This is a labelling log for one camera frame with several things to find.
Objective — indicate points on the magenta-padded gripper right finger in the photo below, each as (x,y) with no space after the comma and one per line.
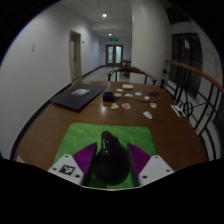
(155,168)

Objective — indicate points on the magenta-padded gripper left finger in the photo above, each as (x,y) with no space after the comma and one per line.
(66,168)

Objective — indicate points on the black computer mouse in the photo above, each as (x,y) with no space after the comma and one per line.
(111,163)

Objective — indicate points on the green mouse pad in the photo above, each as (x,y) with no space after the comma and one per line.
(86,135)

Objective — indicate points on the small pale card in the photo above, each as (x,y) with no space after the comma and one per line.
(146,97)
(114,106)
(119,90)
(138,94)
(147,115)
(128,95)
(153,105)

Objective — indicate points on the white paper sheet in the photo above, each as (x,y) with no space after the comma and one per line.
(177,110)

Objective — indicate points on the small orange card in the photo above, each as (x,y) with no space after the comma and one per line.
(126,106)

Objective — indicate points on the black railing with wooden handrail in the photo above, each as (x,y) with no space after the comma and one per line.
(200,110)

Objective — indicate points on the closed black laptop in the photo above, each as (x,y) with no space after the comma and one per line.
(80,95)

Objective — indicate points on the small tan card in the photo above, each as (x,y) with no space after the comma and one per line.
(118,94)

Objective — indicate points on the small black box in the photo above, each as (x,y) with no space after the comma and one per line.
(108,96)

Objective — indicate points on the small white box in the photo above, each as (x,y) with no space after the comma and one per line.
(127,86)

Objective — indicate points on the wooden chair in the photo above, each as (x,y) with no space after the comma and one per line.
(131,70)

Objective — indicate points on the dark framed window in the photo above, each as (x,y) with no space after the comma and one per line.
(186,63)

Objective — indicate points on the pale side door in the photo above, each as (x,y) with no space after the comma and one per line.
(75,56)

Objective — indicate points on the glass double door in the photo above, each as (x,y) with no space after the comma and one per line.
(114,55)

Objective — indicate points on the green exit sign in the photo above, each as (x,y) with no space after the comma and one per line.
(114,39)

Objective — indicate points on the round ceiling light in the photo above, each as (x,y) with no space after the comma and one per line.
(110,34)
(104,15)

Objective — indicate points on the white wall switch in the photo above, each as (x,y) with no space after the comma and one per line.
(33,47)

